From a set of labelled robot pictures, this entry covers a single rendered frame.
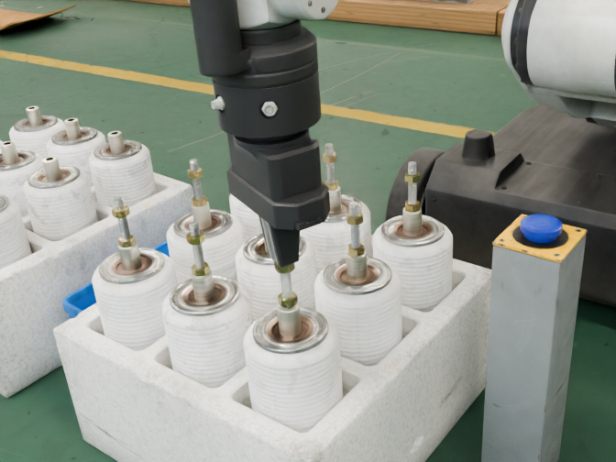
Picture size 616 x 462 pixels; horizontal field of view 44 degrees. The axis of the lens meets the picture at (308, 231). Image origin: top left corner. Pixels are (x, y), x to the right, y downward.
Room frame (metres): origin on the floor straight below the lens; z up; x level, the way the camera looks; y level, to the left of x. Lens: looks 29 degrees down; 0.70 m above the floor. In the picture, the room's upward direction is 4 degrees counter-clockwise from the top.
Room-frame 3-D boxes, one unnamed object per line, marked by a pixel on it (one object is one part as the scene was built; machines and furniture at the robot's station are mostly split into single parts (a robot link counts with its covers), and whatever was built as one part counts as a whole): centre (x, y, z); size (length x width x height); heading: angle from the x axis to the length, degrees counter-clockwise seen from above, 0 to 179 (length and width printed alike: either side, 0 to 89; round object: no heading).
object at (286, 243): (0.61, 0.02, 0.36); 0.03 x 0.02 x 0.06; 119
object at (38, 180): (1.05, 0.37, 0.25); 0.08 x 0.08 x 0.01
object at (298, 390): (0.62, 0.02, 0.16); 0.10 x 0.10 x 0.18
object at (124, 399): (0.78, 0.04, 0.09); 0.39 x 0.39 x 0.18; 50
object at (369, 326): (0.71, -0.05, 0.16); 0.10 x 0.10 x 0.18
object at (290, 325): (0.62, 0.02, 0.26); 0.02 x 0.02 x 0.03
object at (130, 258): (0.77, 0.21, 0.26); 0.02 x 0.02 x 0.03
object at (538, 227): (0.66, -0.23, 0.32); 0.04 x 0.04 x 0.02
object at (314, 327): (0.62, 0.02, 0.25); 0.08 x 0.08 x 0.01
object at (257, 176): (0.62, 0.03, 0.45); 0.13 x 0.10 x 0.12; 29
